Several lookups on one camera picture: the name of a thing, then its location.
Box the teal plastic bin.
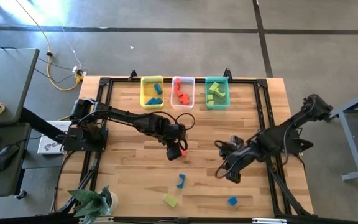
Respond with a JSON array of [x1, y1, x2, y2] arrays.
[[204, 75, 231, 110]]

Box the grey desk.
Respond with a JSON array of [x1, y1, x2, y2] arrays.
[[0, 48, 40, 126]]

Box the yellow plastic bin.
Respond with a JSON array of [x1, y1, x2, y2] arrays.
[[138, 75, 164, 110]]

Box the clear plastic bin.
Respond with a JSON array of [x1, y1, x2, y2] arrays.
[[170, 75, 196, 110]]

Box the white printed box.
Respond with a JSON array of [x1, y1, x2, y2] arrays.
[[37, 120, 73, 156]]

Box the dark desk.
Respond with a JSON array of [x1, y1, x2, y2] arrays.
[[0, 122, 31, 199]]

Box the black desk foot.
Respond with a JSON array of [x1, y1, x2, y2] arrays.
[[19, 107, 71, 144]]

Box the silver aluminium bar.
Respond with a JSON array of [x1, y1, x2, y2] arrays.
[[78, 217, 115, 223], [251, 218, 288, 224]]

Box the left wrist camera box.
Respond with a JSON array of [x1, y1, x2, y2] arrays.
[[165, 148, 184, 162]]

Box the white plant pot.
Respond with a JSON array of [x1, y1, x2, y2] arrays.
[[109, 191, 120, 210]]

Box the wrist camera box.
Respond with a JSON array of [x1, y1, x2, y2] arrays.
[[225, 170, 242, 184], [165, 148, 184, 162]]

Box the white power strip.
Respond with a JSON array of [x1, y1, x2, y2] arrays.
[[72, 65, 86, 77]]

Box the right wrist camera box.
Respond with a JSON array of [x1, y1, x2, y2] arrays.
[[225, 170, 242, 184]]

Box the black computer mouse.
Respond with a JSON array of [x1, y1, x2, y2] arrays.
[[0, 143, 21, 172]]

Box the blue-grey metal table frame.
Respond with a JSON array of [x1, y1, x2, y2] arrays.
[[321, 84, 358, 182]]

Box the yellow cable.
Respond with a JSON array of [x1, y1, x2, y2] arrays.
[[13, 0, 86, 92]]

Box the green artificial plant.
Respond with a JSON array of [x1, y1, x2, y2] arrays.
[[68, 185, 113, 224]]

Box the green arch block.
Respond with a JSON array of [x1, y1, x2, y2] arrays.
[[214, 87, 227, 100]]

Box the large green block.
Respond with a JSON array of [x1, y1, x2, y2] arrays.
[[163, 193, 179, 209]]

